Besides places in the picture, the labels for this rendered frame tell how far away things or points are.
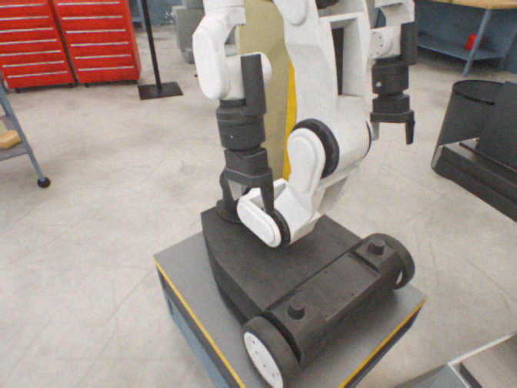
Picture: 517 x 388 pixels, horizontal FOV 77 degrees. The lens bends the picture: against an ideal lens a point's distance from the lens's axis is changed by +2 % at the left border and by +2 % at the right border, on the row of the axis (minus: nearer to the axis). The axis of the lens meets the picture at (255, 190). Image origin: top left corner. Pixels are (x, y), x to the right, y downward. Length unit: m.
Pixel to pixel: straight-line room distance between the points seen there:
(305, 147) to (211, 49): 0.29
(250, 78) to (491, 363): 0.69
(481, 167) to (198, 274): 0.96
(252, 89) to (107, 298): 1.47
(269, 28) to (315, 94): 1.21
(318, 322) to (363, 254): 0.28
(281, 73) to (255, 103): 1.44
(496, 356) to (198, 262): 0.94
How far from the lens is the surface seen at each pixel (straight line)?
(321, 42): 0.67
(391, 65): 0.90
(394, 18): 0.98
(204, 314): 1.16
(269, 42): 1.92
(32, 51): 4.81
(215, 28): 0.55
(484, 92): 3.01
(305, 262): 1.08
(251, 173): 0.60
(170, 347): 1.59
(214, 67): 0.55
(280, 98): 2.04
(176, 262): 1.32
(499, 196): 0.98
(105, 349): 1.68
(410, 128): 0.94
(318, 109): 0.73
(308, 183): 0.75
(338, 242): 1.16
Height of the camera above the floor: 1.37
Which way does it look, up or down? 36 degrees down
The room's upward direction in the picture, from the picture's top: straight up
